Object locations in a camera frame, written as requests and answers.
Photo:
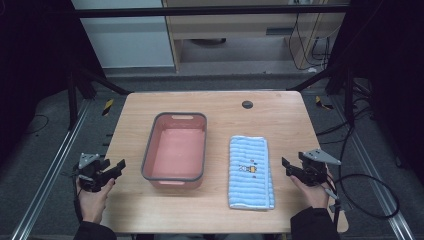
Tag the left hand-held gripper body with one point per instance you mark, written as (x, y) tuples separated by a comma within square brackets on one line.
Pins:
[(88, 173)]

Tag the person's left hand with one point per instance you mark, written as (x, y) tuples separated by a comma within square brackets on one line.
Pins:
[(91, 203)]

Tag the yellow black floor tape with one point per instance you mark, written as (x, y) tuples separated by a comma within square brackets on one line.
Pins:
[(321, 102), (107, 107)]

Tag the dark curtain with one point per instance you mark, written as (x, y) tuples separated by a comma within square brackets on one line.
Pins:
[(390, 73), (30, 66)]

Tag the person's right hand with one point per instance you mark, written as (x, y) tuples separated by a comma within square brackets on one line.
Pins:
[(315, 196)]

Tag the white cabinet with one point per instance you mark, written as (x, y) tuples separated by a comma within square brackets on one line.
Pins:
[(126, 40)]

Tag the aluminium floor rail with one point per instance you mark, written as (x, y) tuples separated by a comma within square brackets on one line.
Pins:
[(50, 173), (373, 180)]

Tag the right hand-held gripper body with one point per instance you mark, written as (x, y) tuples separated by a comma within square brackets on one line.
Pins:
[(313, 170)]

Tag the pink plastic basin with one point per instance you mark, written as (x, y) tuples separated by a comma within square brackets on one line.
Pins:
[(178, 150)]

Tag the light wooden desk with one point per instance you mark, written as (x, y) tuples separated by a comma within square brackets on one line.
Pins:
[(233, 26)]

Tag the blue striped towel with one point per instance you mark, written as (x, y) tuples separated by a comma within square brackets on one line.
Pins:
[(250, 180)]

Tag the black round table grommet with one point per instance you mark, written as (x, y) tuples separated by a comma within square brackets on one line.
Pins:
[(247, 104)]

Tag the black metal stand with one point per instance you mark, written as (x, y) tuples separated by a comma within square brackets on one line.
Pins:
[(71, 100), (348, 96)]

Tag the black horizontal frame bar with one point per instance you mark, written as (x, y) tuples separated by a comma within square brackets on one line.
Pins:
[(200, 11)]

